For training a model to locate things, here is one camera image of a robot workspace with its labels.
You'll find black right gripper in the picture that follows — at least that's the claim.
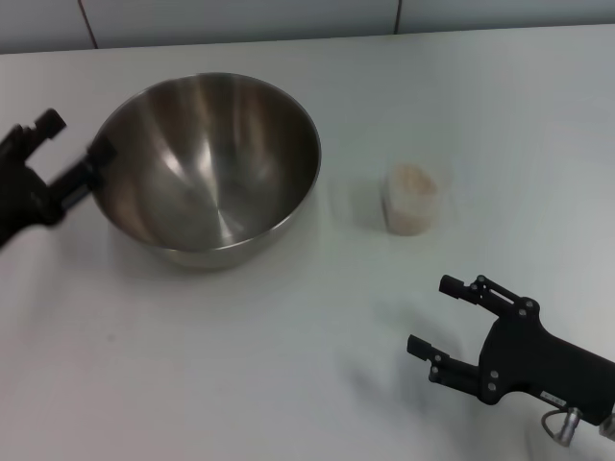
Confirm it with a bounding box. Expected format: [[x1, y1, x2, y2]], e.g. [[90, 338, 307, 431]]
[[406, 274, 615, 427]]

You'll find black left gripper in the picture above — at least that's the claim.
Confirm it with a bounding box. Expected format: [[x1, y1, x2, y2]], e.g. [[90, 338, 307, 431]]
[[0, 109, 119, 252]]

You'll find clear plastic measuring cup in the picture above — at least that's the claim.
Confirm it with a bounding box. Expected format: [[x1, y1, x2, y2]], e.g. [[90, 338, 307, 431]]
[[381, 160, 455, 237]]

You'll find black cable with metal plug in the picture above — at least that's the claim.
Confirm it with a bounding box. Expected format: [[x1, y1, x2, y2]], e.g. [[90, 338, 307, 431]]
[[540, 405, 586, 447]]

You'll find white uncooked rice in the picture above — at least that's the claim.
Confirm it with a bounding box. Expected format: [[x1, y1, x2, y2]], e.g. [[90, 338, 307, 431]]
[[386, 162, 439, 236]]

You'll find stainless steel mixing bowl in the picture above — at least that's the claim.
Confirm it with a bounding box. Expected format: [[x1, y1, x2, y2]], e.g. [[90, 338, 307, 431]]
[[89, 71, 322, 270]]

